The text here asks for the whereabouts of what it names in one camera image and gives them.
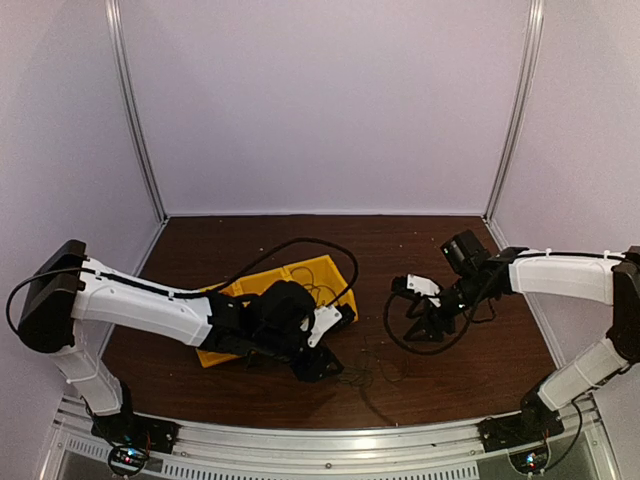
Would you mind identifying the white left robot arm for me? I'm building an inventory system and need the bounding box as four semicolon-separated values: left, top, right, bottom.
9;240;356;444

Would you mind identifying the controller board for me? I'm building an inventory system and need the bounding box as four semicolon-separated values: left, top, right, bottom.
107;445;149;476
509;447;549;475

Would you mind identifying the yellow middle bin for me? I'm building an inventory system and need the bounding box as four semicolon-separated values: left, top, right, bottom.
220;268;292;297

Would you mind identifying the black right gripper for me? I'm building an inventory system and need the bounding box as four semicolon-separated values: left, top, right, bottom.
404;271;492;342

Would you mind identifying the yellow far bin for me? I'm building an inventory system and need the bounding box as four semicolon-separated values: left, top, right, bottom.
283;255;358;321

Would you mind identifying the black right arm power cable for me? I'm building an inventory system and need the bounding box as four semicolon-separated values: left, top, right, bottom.
539;369;631;474

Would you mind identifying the yellow bin near front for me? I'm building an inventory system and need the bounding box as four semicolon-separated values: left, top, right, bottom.
196;349;240;368

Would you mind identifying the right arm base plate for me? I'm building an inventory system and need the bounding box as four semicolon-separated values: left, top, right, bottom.
477;413;565;453

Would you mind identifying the aluminium front rail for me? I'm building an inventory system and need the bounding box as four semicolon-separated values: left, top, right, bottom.
44;392;616;480

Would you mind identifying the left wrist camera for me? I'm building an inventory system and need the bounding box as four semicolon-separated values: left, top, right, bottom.
300;304;356;348

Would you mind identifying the aluminium corner post left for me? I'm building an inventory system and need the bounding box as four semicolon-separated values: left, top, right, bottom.
105;0;169;223

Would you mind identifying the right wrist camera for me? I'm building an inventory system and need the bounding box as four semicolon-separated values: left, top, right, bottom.
391;274;441;307

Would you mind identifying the black right camera cable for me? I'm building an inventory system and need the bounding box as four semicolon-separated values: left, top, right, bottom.
383;277;496;356

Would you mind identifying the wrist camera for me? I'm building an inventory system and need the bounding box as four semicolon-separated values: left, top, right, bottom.
300;304;356;348
391;274;441;307

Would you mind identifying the aluminium corner post right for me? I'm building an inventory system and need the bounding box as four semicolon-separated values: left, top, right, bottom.
483;0;546;224

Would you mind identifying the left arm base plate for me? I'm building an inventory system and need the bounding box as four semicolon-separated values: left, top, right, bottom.
85;406;179;454

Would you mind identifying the right controller board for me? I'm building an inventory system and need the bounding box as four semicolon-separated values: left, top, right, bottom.
509;447;549;475

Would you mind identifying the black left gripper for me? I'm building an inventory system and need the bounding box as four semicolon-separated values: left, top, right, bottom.
254;326;345;383

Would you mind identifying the black left camera cable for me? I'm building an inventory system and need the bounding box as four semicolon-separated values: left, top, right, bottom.
99;237;360;316

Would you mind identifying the black camera cable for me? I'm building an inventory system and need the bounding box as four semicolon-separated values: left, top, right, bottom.
99;237;360;316
383;277;496;356

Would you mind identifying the left controller board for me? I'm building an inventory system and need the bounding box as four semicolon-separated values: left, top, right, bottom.
107;445;149;476

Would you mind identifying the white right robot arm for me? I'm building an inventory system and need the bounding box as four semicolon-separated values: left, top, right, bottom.
391;230;639;442

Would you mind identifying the aluminium corner post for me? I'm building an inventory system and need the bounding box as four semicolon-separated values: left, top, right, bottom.
483;0;546;224
105;0;169;223

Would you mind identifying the yellow bin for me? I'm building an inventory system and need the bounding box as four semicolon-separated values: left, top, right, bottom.
196;349;240;368
283;255;358;321
220;268;292;297

